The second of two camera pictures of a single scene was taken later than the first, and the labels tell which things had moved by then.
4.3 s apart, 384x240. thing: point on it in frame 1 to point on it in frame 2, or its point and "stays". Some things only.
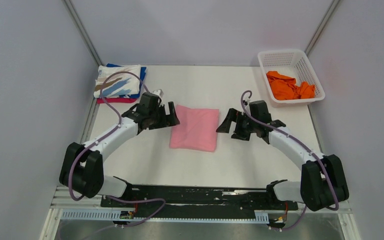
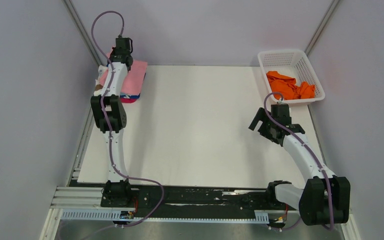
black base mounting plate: (158, 201) stays
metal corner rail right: (328, 16) stays
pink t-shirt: (197, 130) to (134, 80)
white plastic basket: (289, 79) stays
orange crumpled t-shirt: (284, 88) stays
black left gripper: (168, 120) to (112, 53)
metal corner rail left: (73, 12) stays
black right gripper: (233, 116) to (260, 116)
